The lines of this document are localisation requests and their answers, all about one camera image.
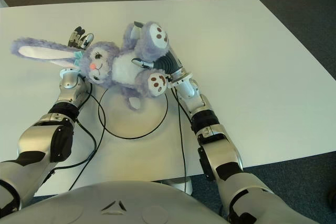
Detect grey robot torso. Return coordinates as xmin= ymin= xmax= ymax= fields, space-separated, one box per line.
xmin=0 ymin=180 xmax=232 ymax=224

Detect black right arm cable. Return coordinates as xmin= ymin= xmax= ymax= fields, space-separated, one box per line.
xmin=170 ymin=89 xmax=188 ymax=192

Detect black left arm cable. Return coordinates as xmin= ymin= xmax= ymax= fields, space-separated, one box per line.
xmin=54 ymin=119 xmax=98 ymax=171
xmin=69 ymin=82 xmax=107 ymax=191

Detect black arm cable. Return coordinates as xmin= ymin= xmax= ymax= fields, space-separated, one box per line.
xmin=54 ymin=119 xmax=98 ymax=171
xmin=69 ymin=82 xmax=107 ymax=191
xmin=170 ymin=89 xmax=188 ymax=192

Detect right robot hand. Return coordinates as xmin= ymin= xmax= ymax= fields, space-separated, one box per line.
xmin=130 ymin=20 xmax=184 ymax=77

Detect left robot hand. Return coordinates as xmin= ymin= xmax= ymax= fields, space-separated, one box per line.
xmin=67 ymin=26 xmax=95 ymax=50

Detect purple plush bunny doll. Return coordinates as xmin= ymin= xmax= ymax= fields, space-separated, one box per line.
xmin=9 ymin=21 xmax=170 ymax=111

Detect silver table frame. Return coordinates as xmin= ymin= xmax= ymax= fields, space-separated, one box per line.
xmin=153 ymin=177 xmax=194 ymax=196

